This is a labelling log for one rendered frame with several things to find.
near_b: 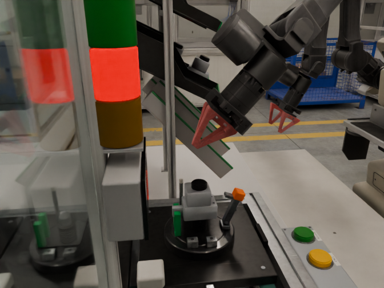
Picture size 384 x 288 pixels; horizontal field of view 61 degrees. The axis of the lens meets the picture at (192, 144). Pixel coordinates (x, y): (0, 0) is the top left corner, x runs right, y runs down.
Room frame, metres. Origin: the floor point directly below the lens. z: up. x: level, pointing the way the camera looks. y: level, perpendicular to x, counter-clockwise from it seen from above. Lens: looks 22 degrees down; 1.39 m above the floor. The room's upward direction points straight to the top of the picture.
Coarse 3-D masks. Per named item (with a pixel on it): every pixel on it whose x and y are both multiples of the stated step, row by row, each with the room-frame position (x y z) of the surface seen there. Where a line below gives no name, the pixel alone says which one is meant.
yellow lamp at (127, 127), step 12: (96, 108) 0.32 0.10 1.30; (108, 108) 0.31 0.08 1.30; (120, 108) 0.31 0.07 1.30; (132, 108) 0.32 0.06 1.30; (108, 120) 0.31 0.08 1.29; (120, 120) 0.31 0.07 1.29; (132, 120) 0.32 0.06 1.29; (108, 132) 0.31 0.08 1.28; (120, 132) 0.31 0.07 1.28; (132, 132) 0.32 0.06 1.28; (108, 144) 0.31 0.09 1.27; (120, 144) 0.31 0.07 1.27; (132, 144) 0.31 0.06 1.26
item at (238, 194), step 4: (236, 188) 0.55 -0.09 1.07; (236, 192) 0.54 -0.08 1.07; (240, 192) 0.54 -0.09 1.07; (244, 192) 0.55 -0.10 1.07; (228, 196) 0.54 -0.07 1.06; (232, 196) 0.54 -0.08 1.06; (236, 196) 0.54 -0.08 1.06; (240, 196) 0.54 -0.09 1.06; (244, 196) 0.54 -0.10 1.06; (232, 200) 0.55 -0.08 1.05; (236, 200) 0.54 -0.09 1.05; (240, 200) 0.54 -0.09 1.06; (232, 204) 0.54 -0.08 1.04; (236, 204) 0.54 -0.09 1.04; (228, 208) 0.55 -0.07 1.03; (232, 208) 0.54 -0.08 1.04; (236, 208) 0.54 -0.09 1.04; (228, 212) 0.54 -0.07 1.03; (232, 212) 0.54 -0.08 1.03; (224, 216) 0.55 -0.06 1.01; (228, 216) 0.54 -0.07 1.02; (232, 216) 0.54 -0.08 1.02; (224, 220) 0.54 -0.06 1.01; (228, 220) 0.54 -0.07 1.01; (228, 224) 0.54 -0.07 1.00
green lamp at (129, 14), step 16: (96, 0) 0.31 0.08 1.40; (112, 0) 0.31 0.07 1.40; (128, 0) 0.32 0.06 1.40; (96, 16) 0.31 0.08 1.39; (112, 16) 0.31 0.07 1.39; (128, 16) 0.32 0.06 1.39; (96, 32) 0.31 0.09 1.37; (112, 32) 0.31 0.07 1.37; (128, 32) 0.32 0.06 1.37; (112, 48) 0.31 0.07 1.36
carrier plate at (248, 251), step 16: (160, 208) 0.64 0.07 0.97; (224, 208) 0.64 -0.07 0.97; (240, 208) 0.64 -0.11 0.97; (160, 224) 0.58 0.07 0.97; (240, 224) 0.58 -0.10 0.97; (144, 240) 0.53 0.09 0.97; (160, 240) 0.53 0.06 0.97; (240, 240) 0.53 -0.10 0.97; (256, 240) 0.53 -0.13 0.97; (144, 256) 0.48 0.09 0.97; (160, 256) 0.48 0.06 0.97; (176, 256) 0.48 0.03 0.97; (224, 256) 0.48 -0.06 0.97; (240, 256) 0.48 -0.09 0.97; (256, 256) 0.48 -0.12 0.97; (176, 272) 0.44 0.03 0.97; (192, 272) 0.44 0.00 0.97; (208, 272) 0.44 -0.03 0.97; (224, 272) 0.44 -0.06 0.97; (240, 272) 0.44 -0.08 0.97; (256, 272) 0.44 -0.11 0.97; (272, 272) 0.44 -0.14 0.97
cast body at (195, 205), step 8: (192, 184) 0.53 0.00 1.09; (200, 184) 0.53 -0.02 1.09; (208, 184) 0.55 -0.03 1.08; (192, 192) 0.52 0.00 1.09; (200, 192) 0.52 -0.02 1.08; (208, 192) 0.52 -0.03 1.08; (184, 200) 0.54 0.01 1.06; (192, 200) 0.51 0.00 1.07; (200, 200) 0.51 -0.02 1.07; (208, 200) 0.52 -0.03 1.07; (176, 208) 0.53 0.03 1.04; (184, 208) 0.51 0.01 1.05; (192, 208) 0.51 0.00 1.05; (200, 208) 0.51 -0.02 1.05; (208, 208) 0.52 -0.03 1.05; (216, 208) 0.52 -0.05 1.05; (184, 216) 0.51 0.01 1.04; (192, 216) 0.51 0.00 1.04; (200, 216) 0.51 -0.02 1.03; (208, 216) 0.52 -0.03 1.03; (216, 216) 0.52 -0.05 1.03
